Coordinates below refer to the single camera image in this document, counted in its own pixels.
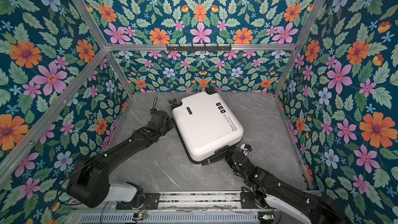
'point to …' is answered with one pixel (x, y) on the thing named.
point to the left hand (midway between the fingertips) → (175, 118)
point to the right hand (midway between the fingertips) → (222, 154)
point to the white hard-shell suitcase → (205, 124)
